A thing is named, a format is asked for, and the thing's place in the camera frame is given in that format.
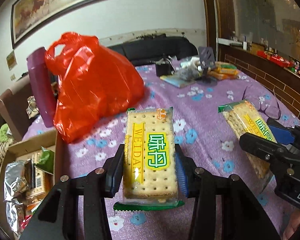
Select black sofa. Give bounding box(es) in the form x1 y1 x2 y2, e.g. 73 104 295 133
107 37 198 67

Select green yellow biscuit packet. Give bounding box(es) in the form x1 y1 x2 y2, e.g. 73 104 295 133
114 107 185 213
217 99 278 193

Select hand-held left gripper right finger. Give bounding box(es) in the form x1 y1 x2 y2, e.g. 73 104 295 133
174 144 282 240

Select pile of mixed snack packets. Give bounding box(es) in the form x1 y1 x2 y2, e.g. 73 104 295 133
4 147 55 233

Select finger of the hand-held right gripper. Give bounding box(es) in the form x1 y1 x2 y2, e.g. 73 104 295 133
266 119 300 153
239 132 294 171

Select small black device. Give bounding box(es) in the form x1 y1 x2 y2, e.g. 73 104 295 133
150 54 174 77

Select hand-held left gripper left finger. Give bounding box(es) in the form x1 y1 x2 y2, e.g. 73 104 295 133
19 144 127 240

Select wooden sideboard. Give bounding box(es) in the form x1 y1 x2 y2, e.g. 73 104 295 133
201 0 300 120

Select green topped biscuit roll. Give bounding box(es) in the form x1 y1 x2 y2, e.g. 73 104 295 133
215 62 238 70

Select framed painting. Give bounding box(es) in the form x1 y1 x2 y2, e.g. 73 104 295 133
11 0 118 50

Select white lumpy object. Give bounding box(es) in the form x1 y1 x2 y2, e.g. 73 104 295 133
181 56 205 72

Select cardboard box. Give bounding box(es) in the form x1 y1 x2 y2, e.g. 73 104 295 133
0 129 64 240

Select green pea snack packet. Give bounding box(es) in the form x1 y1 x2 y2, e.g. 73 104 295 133
35 147 55 175

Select pink armchair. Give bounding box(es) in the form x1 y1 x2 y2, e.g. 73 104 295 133
0 74 40 143

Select yellow wall card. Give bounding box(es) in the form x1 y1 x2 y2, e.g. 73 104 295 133
6 50 17 70

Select purple frame glasses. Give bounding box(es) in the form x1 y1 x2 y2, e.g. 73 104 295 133
257 90 282 119

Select red toy box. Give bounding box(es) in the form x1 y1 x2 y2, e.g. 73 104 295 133
257 50 294 68

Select person's right forearm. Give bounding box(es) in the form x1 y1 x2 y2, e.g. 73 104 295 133
281 209 300 240

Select purple floral tablecloth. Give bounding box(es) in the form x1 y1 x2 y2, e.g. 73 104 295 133
21 65 300 240

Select purple bottle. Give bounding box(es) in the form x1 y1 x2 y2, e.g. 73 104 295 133
26 47 58 128

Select blue booklet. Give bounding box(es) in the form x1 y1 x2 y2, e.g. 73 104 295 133
160 74 190 88

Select green cloth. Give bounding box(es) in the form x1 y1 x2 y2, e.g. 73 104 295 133
0 124 14 142

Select small silver foil packet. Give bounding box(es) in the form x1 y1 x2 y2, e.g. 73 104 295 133
5 200 18 236

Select grey phone stand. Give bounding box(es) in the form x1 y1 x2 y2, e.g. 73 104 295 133
197 45 218 84

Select red plastic bag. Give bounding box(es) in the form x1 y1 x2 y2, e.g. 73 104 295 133
44 32 145 143

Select large silver foil packet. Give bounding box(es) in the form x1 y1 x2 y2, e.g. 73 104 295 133
4 160 28 202

